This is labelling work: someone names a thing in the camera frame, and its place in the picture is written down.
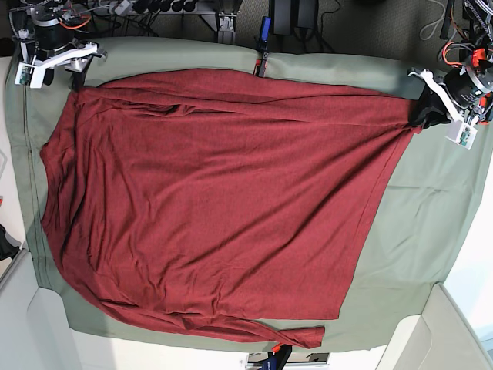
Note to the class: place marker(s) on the green table cloth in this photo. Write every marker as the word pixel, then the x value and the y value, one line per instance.
pixel 421 224

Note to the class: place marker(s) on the red long-sleeve T-shirt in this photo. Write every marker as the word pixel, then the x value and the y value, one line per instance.
pixel 206 202

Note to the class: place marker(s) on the black object left edge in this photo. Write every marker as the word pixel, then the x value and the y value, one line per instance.
pixel 7 250

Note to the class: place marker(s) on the black power adapter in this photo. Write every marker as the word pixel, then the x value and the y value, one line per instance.
pixel 290 14

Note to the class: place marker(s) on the white power strip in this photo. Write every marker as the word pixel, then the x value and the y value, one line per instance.
pixel 120 8

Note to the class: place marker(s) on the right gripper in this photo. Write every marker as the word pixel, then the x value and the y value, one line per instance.
pixel 58 46

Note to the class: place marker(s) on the wrist white camera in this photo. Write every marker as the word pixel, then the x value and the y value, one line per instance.
pixel 29 75
pixel 462 134

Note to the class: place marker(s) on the orange black clamp bottom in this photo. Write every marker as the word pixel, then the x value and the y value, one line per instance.
pixel 278 357

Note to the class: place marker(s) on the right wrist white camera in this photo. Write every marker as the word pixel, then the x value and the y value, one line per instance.
pixel 29 75

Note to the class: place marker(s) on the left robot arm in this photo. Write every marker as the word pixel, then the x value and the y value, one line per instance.
pixel 474 41

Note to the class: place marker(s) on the metal table leg bracket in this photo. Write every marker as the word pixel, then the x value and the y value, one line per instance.
pixel 226 32

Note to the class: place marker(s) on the orange black clamp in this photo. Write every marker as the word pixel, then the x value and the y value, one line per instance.
pixel 262 46
pixel 278 357

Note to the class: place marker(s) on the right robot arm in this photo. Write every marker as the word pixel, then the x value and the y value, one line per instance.
pixel 45 13

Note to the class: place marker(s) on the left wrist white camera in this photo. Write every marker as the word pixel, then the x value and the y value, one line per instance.
pixel 462 134

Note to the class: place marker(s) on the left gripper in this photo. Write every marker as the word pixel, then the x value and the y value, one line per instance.
pixel 464 93

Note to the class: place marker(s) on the orange black clamp top middle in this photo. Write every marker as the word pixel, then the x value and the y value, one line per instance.
pixel 262 46

